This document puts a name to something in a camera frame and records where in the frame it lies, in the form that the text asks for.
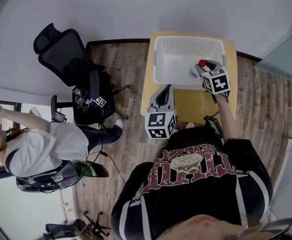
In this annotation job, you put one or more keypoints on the black power adapter with label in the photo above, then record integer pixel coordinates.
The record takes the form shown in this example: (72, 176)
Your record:
(59, 116)

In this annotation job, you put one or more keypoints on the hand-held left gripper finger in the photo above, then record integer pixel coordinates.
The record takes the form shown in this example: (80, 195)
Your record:
(154, 99)
(171, 101)

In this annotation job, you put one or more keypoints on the person's black printed t-shirt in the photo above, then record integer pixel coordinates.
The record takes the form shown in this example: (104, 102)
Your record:
(198, 204)

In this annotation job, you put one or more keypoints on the wheeled chair base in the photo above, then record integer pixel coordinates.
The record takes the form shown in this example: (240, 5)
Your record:
(95, 224)

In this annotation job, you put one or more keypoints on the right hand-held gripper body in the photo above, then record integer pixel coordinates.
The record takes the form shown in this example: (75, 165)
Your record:
(218, 84)

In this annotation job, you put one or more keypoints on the person's beige shoe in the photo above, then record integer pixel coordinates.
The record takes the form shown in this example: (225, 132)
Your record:
(189, 125)

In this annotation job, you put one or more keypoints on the small bottle with red cap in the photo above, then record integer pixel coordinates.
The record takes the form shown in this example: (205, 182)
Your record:
(198, 69)

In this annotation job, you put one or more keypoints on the dark blue bag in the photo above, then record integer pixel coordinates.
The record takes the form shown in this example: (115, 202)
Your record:
(63, 230)

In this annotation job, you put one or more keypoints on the black mesh office chair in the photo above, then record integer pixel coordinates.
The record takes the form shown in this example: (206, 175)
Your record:
(58, 54)

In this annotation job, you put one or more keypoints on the wooden table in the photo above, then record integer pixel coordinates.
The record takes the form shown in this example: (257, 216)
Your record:
(193, 104)

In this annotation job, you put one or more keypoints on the black battery pack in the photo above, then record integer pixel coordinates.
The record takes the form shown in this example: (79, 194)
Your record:
(214, 125)

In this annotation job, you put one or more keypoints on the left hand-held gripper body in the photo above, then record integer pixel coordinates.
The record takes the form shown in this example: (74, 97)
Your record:
(160, 124)

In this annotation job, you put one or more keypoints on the person's face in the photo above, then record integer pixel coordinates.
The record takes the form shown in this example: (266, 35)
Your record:
(200, 227)

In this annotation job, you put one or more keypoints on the person's left forearm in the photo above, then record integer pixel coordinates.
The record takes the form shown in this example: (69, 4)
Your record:
(160, 146)

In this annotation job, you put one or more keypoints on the frosted glass door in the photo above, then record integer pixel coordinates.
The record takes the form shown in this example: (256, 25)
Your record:
(280, 56)

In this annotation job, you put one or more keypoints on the white perforated plastic basket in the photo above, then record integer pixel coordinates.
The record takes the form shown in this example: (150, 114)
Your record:
(175, 66)

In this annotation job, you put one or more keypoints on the person's right forearm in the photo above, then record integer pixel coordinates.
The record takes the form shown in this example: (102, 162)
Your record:
(229, 121)

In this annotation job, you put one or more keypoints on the white window with dark frame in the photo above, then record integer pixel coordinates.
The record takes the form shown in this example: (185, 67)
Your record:
(23, 209)

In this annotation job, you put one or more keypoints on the spare hand-held gripper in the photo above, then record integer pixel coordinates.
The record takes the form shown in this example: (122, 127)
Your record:
(99, 101)
(79, 96)

